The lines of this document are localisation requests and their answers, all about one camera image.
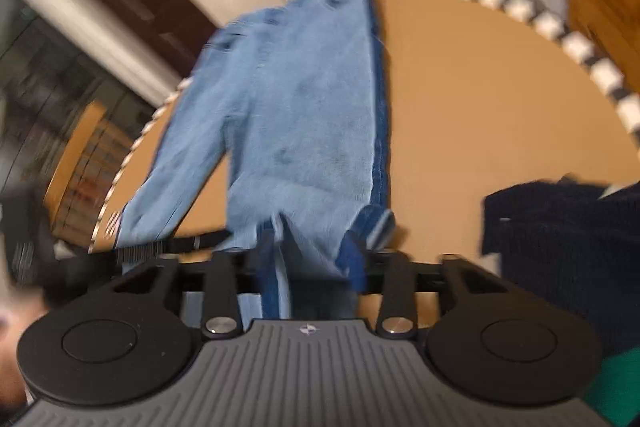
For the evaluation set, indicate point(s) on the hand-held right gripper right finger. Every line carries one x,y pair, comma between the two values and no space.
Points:
351,267

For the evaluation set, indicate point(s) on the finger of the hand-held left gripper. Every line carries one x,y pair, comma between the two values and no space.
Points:
175,243

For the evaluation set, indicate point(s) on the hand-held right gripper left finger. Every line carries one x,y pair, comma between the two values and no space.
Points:
220,289

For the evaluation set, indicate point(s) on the blue denim jeans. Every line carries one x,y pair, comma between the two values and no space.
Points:
300,107

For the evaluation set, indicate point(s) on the wooden chair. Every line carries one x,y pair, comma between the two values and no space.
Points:
75,147

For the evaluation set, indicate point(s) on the navy green striped sweater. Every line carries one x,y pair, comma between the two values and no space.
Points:
560,247

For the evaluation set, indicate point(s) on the striped table edge bumper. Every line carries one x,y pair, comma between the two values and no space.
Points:
606,77

